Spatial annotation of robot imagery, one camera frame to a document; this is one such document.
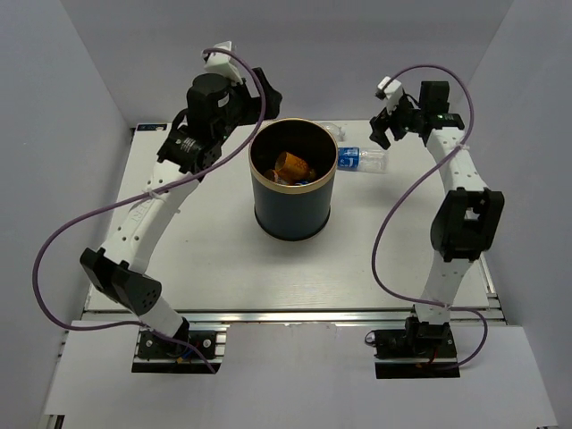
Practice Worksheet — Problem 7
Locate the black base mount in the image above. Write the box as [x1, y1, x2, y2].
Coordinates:
[365, 316, 460, 380]
[131, 325, 226, 375]

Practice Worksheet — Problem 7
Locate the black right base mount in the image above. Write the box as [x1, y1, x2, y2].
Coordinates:
[365, 316, 460, 380]

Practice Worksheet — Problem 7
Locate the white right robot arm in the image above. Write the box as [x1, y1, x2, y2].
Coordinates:
[370, 77, 505, 325]

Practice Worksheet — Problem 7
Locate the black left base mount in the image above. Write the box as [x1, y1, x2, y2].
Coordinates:
[131, 325, 226, 375]

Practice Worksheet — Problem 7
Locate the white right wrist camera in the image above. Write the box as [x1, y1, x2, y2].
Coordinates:
[375, 76, 404, 114]

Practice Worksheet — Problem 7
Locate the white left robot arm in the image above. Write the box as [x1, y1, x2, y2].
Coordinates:
[80, 67, 282, 357]

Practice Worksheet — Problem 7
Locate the dark blue round bin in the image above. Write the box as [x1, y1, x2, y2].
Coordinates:
[248, 118, 338, 241]

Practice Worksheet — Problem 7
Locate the orange juice bottle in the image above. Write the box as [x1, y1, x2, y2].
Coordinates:
[264, 152, 316, 185]

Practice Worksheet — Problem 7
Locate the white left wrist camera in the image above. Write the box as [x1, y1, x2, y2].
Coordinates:
[202, 52, 243, 85]

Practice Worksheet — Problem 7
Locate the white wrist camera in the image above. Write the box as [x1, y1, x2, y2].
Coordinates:
[202, 52, 243, 85]
[375, 76, 404, 114]

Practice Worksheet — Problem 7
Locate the left blue corner sticker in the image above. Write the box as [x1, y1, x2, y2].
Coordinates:
[135, 123, 167, 132]

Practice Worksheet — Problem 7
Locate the clear bottle blue label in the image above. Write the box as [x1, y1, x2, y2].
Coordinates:
[338, 147, 388, 173]

